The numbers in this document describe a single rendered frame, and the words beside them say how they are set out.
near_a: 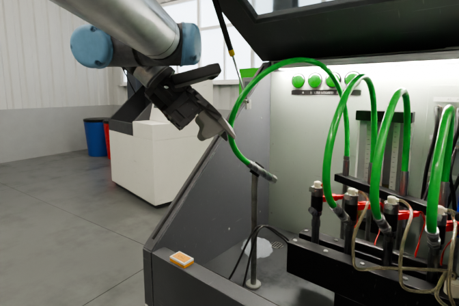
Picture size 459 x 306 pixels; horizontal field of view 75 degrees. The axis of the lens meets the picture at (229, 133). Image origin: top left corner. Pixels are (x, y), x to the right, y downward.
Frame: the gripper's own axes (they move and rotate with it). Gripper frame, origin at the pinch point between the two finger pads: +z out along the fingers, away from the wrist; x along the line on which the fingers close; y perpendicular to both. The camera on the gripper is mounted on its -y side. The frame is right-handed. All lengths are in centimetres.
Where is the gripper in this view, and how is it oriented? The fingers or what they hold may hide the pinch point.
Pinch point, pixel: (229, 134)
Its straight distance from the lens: 69.4
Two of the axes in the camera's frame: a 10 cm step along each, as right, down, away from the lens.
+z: 7.0, 7.0, 1.1
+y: -6.7, 7.1, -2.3
